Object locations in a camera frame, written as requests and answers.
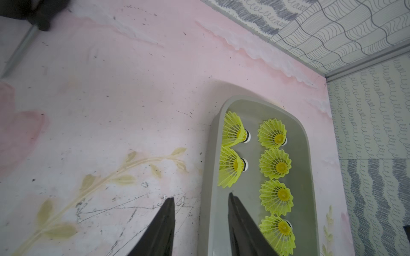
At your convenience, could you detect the grey plastic storage box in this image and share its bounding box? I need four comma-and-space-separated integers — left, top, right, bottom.
198, 96, 320, 256

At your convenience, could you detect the yellow shuttlecock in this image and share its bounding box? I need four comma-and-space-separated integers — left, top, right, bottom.
259, 179, 294, 216
222, 111, 251, 147
259, 215, 296, 256
258, 118, 287, 149
218, 146, 249, 188
258, 148, 291, 179

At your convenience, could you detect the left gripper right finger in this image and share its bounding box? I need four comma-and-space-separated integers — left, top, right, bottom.
228, 193, 277, 256

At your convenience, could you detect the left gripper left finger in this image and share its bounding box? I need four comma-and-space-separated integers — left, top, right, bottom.
128, 197, 175, 256

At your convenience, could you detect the black handled screwdriver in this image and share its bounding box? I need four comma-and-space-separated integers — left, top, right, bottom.
1, 0, 70, 78

